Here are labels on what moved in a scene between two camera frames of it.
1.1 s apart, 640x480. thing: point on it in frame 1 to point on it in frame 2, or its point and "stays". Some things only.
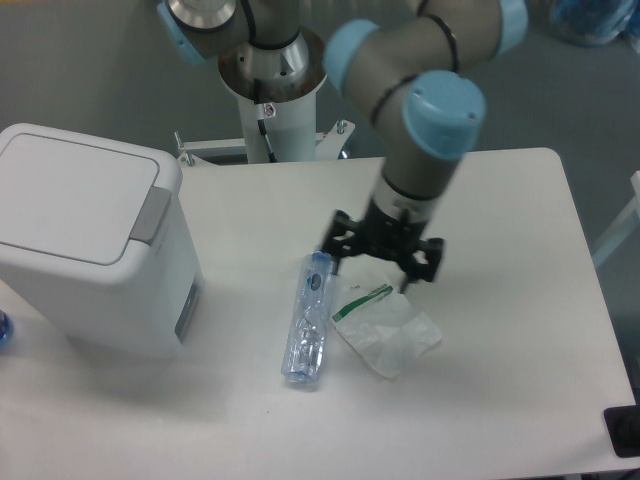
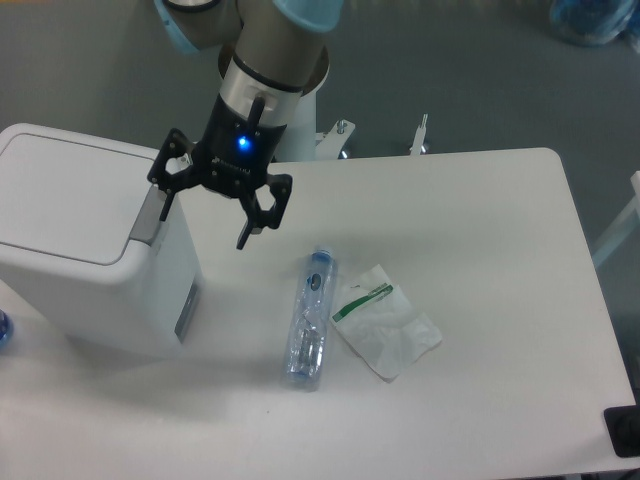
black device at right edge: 623,426 stays
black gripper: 390,237 to 234,154
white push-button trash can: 95,241 stays
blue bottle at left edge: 6,330 stays
